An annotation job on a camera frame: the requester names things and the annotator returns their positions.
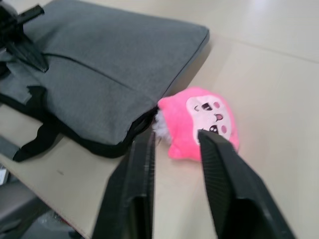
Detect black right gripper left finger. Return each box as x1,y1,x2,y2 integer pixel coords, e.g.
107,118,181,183
91,130,157,239

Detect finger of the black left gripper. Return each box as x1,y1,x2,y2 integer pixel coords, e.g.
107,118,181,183
16,3,45,25
6,29,50,73

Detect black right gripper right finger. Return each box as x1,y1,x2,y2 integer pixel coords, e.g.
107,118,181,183
197,129,298,239

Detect grey laptop bag black trim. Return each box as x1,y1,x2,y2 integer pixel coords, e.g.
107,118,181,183
0,0,210,163

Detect pink plush mouse toy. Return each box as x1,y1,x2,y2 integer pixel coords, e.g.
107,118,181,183
151,86,242,161

